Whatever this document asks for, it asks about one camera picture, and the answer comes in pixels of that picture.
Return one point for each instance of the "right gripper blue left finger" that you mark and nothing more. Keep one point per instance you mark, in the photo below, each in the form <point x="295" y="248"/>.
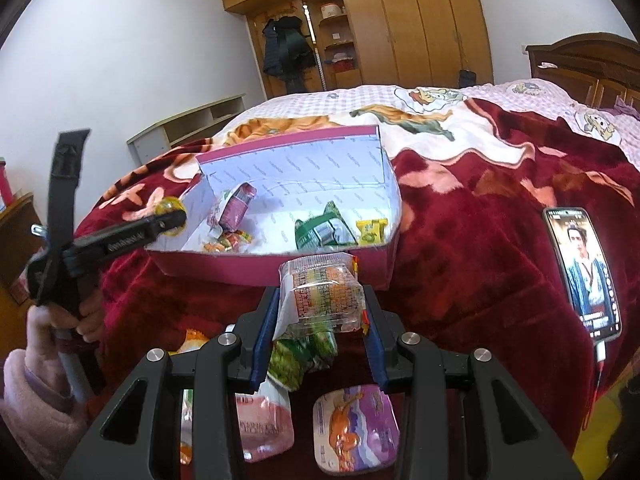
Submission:
<point x="255" y="332"/>

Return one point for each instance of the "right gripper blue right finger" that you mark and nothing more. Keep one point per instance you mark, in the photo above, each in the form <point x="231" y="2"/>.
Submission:
<point x="388" y="368"/>

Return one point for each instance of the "clear colourful candy pack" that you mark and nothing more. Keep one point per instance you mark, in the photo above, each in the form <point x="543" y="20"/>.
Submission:
<point x="319" y="293"/>

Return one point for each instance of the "pink peach drink pouch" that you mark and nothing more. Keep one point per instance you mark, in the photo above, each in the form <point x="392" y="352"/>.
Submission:
<point x="265" y="421"/>

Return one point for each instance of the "pink jelly drink pouch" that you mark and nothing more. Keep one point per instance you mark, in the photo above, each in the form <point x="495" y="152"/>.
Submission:
<point x="230" y="208"/>

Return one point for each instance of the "pink fleece sleeve forearm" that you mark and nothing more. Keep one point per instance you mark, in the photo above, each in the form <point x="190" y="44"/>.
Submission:
<point x="40" y="428"/>

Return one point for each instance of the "left hand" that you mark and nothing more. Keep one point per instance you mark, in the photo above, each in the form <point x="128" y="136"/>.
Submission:
<point x="41" y="355"/>

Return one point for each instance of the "green leafy snack packet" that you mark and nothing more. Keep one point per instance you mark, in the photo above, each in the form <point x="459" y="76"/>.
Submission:
<point x="292" y="359"/>

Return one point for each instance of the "wooden side cabinet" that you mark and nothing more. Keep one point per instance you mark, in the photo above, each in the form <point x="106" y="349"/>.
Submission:
<point x="18" y="245"/>

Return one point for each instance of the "yellow green snack packet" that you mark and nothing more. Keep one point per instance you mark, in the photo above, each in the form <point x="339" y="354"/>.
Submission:
<point x="192" y="342"/>

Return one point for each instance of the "red plastic cup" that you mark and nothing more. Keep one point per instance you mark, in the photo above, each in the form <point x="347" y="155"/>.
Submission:
<point x="6" y="194"/>

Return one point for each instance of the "purple cartoon pudding cup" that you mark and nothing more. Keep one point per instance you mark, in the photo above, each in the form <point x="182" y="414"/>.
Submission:
<point x="355" y="431"/>

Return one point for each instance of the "small yellow snack packet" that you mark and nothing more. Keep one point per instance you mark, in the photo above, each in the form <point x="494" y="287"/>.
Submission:
<point x="371" y="232"/>

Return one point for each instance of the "dark red floral blanket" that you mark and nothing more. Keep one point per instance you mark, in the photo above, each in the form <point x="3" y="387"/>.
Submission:
<point x="474" y="264"/>

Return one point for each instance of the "pink cardboard box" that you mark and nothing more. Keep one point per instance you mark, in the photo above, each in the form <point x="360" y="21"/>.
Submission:
<point x="295" y="176"/>

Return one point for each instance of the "grey open shelf unit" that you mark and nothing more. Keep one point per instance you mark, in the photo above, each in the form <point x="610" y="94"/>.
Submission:
<point x="195" y="124"/>

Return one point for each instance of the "smartphone with lit screen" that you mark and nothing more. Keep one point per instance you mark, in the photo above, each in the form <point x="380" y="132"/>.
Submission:
<point x="584" y="269"/>

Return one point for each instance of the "pink checked bedsheet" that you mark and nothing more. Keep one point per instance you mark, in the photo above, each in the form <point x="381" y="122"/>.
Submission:
<point x="437" y="123"/>

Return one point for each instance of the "black bag on bed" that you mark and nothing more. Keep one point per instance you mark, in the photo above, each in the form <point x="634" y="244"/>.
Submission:
<point x="466" y="79"/>

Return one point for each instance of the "dark hanging coat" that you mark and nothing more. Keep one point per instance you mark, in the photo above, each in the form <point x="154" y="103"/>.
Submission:
<point x="287" y="54"/>

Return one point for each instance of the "wooden wardrobe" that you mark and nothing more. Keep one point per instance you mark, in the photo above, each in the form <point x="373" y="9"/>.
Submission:
<point x="406" y="42"/>

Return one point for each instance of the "dark wooden headboard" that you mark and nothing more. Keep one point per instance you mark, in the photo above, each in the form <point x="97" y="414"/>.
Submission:
<point x="594" y="69"/>

